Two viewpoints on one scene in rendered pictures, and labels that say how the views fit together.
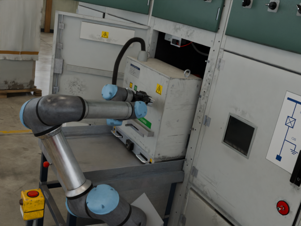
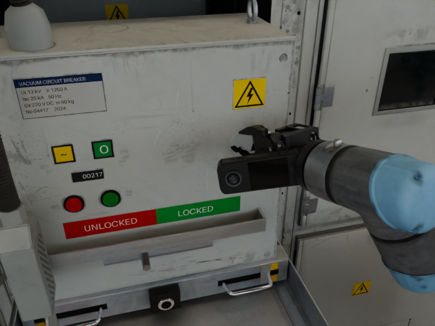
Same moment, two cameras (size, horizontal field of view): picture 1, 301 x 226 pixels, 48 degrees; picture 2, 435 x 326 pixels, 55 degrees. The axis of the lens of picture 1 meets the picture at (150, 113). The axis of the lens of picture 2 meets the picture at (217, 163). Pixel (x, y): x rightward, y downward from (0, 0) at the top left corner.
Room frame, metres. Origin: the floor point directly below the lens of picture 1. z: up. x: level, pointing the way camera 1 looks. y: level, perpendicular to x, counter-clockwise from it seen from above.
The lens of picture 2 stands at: (1.60, 0.61, 1.55)
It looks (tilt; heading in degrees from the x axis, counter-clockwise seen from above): 30 degrees down; 289
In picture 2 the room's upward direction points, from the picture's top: straight up
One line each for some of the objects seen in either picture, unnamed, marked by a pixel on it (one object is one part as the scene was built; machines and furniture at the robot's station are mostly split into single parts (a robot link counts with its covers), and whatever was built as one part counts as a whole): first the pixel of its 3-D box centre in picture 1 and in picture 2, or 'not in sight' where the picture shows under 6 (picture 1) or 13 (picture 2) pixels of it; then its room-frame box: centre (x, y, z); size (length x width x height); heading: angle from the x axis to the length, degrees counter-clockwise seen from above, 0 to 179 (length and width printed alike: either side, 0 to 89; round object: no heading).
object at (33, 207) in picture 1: (32, 204); not in sight; (1.21, 0.42, 0.85); 0.08 x 0.08 x 0.10; 34
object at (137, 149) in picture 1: (134, 144); (162, 285); (1.92, 0.06, 0.90); 0.54 x 0.05 x 0.06; 34
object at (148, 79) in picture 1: (138, 106); (154, 188); (1.91, 0.08, 1.15); 0.48 x 0.01 x 0.48; 34
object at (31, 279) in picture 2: not in sight; (28, 262); (2.04, 0.25, 1.09); 0.08 x 0.05 x 0.17; 124
